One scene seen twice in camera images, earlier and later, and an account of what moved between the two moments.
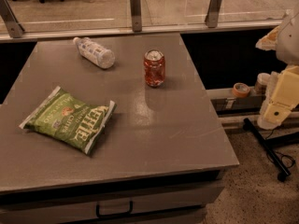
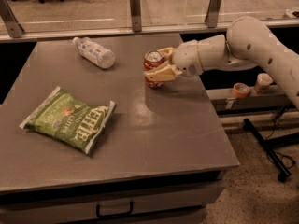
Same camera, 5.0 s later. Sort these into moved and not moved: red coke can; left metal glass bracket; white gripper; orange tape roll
Moved: white gripper
Not moved: left metal glass bracket; orange tape roll; red coke can
